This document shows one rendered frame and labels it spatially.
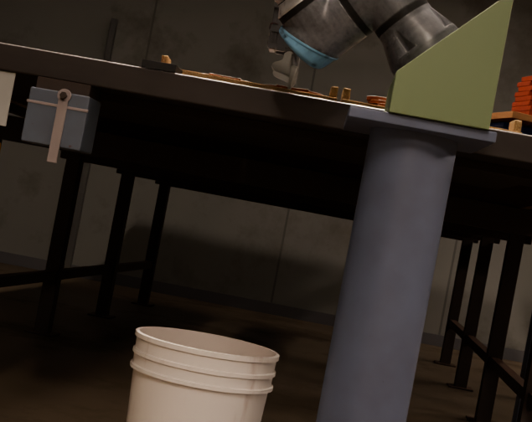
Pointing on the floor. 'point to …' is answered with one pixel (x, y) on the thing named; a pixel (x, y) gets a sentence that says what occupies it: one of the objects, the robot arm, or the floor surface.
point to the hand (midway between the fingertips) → (292, 90)
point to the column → (390, 263)
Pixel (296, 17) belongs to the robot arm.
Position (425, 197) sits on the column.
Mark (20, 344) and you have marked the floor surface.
